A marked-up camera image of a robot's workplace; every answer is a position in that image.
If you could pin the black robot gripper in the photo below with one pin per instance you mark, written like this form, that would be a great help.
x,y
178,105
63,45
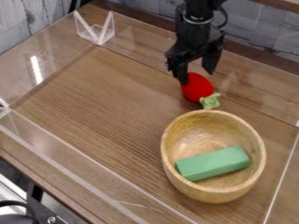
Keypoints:
x,y
185,53

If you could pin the red plush fruit green stem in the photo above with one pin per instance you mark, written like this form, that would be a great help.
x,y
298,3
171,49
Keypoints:
x,y
199,91

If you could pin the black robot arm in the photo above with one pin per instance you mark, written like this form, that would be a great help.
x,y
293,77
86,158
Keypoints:
x,y
199,22

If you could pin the wooden bowl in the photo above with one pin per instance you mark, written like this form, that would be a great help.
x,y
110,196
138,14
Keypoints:
x,y
203,131

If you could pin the green rectangular block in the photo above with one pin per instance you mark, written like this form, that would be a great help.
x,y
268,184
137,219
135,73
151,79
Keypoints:
x,y
213,163

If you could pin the clear acrylic corner bracket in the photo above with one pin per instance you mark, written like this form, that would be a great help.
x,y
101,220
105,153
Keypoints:
x,y
95,33

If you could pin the clear acrylic enclosure walls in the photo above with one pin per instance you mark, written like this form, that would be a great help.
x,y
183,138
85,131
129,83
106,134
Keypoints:
x,y
86,109

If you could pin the black metal table frame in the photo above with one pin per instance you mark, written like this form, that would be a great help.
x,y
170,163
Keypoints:
x,y
50,211

